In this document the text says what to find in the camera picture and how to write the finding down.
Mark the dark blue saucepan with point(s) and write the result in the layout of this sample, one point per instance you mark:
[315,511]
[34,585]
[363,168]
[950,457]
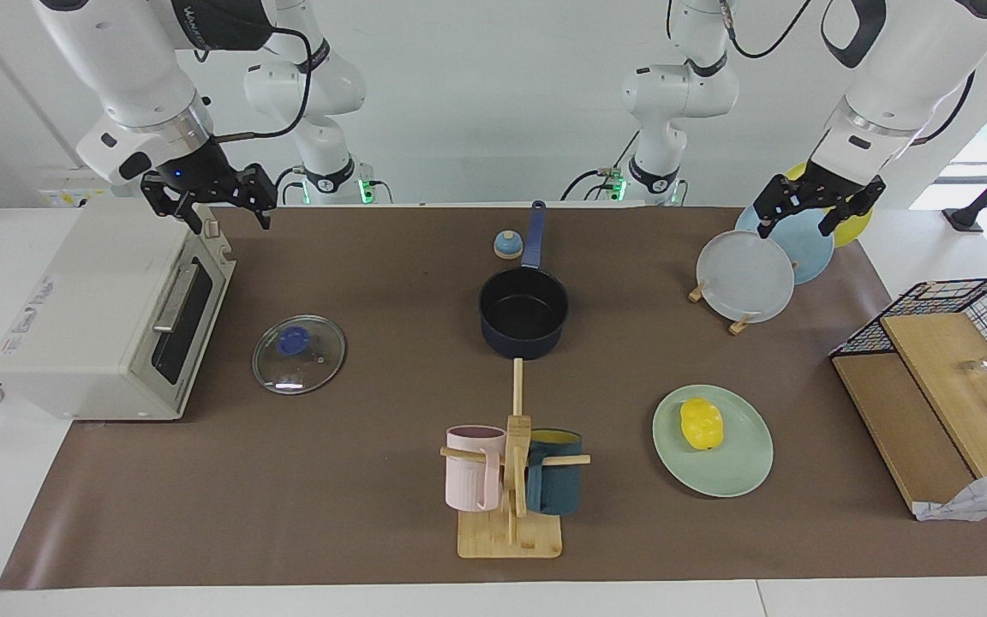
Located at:
[523,338]

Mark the white power strip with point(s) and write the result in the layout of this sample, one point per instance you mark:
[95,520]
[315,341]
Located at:
[65,199]

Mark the wooden plate rack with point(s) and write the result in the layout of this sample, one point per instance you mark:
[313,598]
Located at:
[740,326]

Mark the yellow lemon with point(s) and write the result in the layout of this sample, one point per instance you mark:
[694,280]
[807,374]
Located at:
[702,424]

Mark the grey plate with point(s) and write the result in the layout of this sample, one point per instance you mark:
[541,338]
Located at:
[746,276]

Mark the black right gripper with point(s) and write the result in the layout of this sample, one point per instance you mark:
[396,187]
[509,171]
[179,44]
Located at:
[189,167]

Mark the light green plate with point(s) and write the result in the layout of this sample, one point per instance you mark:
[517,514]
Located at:
[733,467]

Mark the dark teal mug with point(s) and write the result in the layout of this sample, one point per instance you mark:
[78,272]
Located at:
[555,488]

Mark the glass lid with blue knob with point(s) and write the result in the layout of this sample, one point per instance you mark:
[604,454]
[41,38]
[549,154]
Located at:
[298,356]

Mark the light blue plate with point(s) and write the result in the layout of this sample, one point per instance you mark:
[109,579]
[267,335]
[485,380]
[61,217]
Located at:
[806,253]

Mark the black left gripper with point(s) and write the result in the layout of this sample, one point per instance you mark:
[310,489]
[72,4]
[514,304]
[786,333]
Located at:
[815,184]

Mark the brown paper table mat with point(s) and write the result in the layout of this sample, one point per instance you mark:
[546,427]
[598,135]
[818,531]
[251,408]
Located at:
[373,471]

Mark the pink ribbed mug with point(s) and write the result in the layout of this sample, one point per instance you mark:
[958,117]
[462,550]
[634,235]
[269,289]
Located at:
[469,480]

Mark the yellow plate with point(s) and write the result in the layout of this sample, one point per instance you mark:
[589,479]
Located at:
[855,224]

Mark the wooden mug tree stand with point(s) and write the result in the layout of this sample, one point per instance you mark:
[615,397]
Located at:
[511,536]

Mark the patterned plastic bag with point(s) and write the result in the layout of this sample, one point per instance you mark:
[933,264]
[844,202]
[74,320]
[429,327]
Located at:
[986,499]

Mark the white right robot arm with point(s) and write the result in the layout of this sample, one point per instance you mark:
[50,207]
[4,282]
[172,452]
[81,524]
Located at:
[125,68]

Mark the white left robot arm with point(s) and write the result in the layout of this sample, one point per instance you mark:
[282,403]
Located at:
[888,77]

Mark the beige toaster oven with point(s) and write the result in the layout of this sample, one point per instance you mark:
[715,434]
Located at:
[82,326]

